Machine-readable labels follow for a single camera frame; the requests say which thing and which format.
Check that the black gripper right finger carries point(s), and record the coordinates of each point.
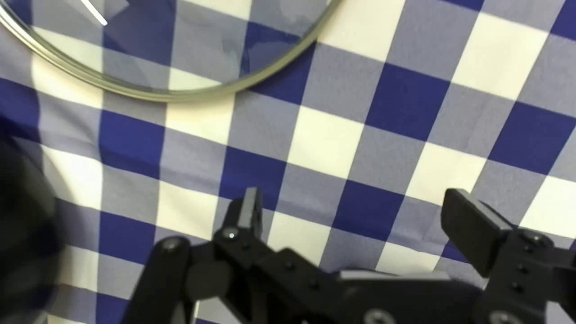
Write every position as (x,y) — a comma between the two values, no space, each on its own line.
(473,231)

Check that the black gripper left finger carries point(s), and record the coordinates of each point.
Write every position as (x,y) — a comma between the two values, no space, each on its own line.
(247,211)

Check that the blue white checkered tablecloth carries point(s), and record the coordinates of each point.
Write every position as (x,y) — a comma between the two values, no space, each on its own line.
(383,132)

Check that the glass pot lid black knob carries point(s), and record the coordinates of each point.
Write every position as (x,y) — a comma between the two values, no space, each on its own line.
(180,47)

